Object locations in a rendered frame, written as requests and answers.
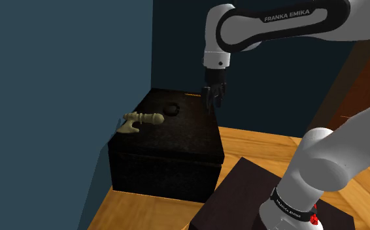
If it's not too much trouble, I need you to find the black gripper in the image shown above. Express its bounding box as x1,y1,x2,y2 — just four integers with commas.
201,67,227,109

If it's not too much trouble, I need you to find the black round object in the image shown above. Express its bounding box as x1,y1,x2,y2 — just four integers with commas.
163,102,180,117

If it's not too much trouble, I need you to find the black chest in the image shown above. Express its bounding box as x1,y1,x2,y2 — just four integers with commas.
107,88,226,204

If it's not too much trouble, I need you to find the beige toy axe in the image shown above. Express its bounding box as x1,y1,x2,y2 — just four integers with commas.
116,111,165,134

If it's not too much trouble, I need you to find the dark robot stand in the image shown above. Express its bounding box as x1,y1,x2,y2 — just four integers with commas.
188,156,356,230

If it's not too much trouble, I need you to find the brown wooden door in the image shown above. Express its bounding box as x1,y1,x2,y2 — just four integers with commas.
307,37,370,132

